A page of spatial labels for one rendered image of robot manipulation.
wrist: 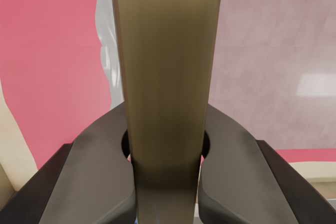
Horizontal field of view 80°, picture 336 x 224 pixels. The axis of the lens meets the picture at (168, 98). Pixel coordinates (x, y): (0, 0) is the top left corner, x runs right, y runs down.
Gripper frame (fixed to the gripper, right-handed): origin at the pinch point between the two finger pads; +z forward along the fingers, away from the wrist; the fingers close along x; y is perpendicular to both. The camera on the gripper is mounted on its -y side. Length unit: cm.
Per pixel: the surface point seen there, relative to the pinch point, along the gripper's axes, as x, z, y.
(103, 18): -6.5, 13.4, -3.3
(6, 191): -25.7, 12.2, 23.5
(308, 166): 26.0, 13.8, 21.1
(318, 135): 25.1, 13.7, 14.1
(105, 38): -6.5, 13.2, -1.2
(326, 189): 29.6, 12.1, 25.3
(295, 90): 18.6, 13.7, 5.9
